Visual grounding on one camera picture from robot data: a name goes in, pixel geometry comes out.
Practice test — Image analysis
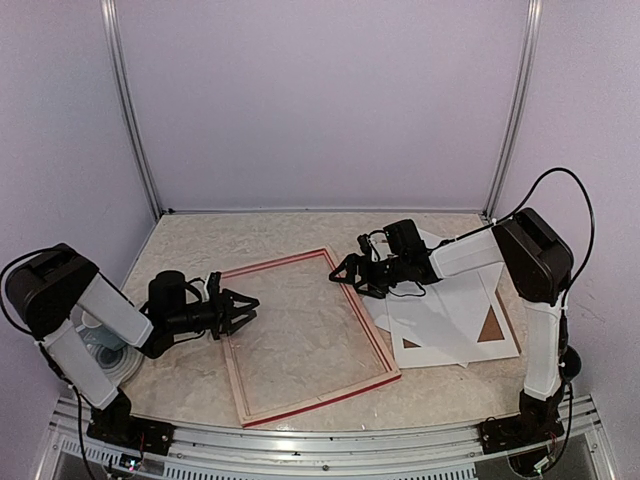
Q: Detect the aluminium front rail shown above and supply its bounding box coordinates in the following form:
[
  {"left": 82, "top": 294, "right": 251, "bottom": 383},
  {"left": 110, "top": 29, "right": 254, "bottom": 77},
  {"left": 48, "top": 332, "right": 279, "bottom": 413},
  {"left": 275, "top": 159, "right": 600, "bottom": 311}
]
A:
[{"left": 47, "top": 397, "right": 609, "bottom": 480}]

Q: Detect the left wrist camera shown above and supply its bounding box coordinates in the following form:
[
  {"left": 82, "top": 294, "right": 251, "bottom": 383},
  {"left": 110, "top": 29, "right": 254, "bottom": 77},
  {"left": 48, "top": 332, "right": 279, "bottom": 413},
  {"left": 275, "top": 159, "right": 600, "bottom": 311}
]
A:
[{"left": 203, "top": 271, "right": 221, "bottom": 303}]

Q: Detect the light blue cup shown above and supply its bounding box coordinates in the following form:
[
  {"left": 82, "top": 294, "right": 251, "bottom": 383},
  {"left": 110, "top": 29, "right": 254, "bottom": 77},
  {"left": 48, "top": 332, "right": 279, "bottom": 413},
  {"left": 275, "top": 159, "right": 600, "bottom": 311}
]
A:
[{"left": 76, "top": 312, "right": 125, "bottom": 351}]

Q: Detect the left aluminium post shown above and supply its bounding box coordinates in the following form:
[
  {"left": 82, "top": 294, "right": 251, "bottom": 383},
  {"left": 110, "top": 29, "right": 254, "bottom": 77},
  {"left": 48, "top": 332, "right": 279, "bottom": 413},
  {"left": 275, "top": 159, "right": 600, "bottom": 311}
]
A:
[{"left": 100, "top": 0, "right": 163, "bottom": 221}]

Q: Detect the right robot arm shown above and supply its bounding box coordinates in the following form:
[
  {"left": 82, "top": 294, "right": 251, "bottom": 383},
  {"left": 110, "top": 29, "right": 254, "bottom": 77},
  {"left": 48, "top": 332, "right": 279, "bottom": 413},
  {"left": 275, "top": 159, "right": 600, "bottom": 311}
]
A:
[{"left": 329, "top": 208, "right": 581, "bottom": 453}]

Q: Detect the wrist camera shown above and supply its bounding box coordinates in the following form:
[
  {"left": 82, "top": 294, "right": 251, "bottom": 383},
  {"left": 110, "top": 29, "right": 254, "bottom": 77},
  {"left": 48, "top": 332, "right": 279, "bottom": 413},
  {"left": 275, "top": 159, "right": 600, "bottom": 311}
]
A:
[
  {"left": 357, "top": 229, "right": 387, "bottom": 262},
  {"left": 203, "top": 271, "right": 221, "bottom": 303}
]

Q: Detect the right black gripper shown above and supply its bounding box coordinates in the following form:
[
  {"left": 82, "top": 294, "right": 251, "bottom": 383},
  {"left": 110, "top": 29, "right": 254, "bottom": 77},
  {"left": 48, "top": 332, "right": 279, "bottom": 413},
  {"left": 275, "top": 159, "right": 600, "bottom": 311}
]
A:
[{"left": 328, "top": 254, "right": 407, "bottom": 300}]

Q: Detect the white photo paper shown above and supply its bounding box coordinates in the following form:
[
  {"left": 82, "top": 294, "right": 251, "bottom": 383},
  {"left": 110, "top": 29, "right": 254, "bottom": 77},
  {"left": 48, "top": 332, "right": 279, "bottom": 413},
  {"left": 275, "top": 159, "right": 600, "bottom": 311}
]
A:
[{"left": 362, "top": 229, "right": 504, "bottom": 369}]

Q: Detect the brown backing board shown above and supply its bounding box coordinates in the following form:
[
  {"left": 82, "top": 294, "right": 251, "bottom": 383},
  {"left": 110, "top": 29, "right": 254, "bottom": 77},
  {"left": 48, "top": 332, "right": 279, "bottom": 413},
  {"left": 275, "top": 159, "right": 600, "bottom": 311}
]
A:
[{"left": 395, "top": 288, "right": 520, "bottom": 361}]

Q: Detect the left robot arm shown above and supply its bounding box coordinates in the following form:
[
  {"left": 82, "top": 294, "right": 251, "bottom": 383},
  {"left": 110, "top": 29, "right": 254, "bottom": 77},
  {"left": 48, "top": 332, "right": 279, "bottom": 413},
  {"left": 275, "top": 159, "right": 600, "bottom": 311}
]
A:
[{"left": 1, "top": 243, "right": 260, "bottom": 452}]

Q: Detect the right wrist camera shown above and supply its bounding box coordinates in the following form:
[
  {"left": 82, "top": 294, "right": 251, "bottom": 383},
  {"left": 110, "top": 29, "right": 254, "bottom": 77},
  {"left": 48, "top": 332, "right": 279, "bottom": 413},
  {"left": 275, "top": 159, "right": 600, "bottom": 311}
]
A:
[{"left": 357, "top": 229, "right": 387, "bottom": 262}]

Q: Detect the aluminium post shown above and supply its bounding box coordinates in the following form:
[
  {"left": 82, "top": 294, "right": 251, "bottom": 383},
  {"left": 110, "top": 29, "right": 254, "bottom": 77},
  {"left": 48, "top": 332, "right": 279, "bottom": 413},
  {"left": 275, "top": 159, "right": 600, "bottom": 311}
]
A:
[
  {"left": 482, "top": 0, "right": 543, "bottom": 219},
  {"left": 100, "top": 0, "right": 163, "bottom": 221}
]

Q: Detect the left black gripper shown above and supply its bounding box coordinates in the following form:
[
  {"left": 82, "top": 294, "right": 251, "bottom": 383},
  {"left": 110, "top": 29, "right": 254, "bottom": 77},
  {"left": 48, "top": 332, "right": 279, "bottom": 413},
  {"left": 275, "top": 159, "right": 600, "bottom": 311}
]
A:
[{"left": 167, "top": 287, "right": 259, "bottom": 340}]

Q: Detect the wooden red photo frame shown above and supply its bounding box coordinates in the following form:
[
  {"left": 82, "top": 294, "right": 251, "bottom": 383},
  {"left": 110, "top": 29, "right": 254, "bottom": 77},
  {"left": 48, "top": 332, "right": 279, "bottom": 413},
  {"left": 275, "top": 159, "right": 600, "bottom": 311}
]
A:
[{"left": 215, "top": 244, "right": 403, "bottom": 430}]

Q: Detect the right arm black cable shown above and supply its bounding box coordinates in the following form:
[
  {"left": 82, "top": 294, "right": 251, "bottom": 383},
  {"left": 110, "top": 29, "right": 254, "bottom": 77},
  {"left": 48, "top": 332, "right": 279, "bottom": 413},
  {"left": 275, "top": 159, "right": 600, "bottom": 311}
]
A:
[{"left": 492, "top": 167, "right": 597, "bottom": 301}]

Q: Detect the white round plate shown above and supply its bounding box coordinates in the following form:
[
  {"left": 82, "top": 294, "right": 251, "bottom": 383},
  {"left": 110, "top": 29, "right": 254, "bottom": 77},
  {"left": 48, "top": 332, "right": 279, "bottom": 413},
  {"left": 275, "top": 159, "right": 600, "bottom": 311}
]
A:
[{"left": 84, "top": 340, "right": 143, "bottom": 386}]

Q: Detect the clear acrylic sheet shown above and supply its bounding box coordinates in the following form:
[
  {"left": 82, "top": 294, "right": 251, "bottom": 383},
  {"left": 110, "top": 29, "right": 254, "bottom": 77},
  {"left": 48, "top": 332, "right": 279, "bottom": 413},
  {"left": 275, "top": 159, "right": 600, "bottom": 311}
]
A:
[{"left": 227, "top": 254, "right": 394, "bottom": 416}]

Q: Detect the right aluminium post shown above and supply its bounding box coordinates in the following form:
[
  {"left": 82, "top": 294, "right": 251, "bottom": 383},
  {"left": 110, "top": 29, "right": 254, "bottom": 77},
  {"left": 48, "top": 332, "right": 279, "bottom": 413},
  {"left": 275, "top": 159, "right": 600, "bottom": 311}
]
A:
[{"left": 482, "top": 0, "right": 543, "bottom": 219}]

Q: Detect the white mat board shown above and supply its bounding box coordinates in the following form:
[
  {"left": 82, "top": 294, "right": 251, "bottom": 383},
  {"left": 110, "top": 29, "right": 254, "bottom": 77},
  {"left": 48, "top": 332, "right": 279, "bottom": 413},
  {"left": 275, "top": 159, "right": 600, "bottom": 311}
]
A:
[{"left": 386, "top": 293, "right": 520, "bottom": 369}]

